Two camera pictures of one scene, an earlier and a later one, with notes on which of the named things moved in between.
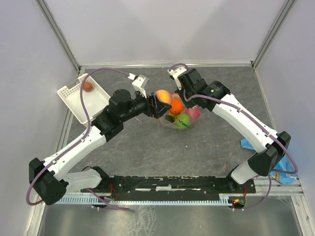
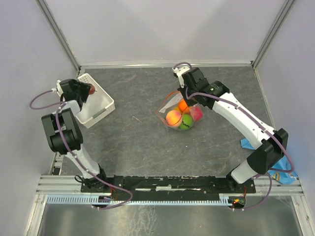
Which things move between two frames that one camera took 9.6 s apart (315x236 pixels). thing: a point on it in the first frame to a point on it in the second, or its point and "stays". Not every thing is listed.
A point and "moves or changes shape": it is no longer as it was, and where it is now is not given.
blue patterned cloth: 285,163 stays
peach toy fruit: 164,96 to 173,117
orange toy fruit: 177,105 to 183,106
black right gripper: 182,88 stays
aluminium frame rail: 266,187 stays
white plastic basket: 95,98 stays
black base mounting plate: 122,186 stays
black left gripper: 155,107 to 84,87
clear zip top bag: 179,116 stays
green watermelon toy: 183,121 moves or changes shape
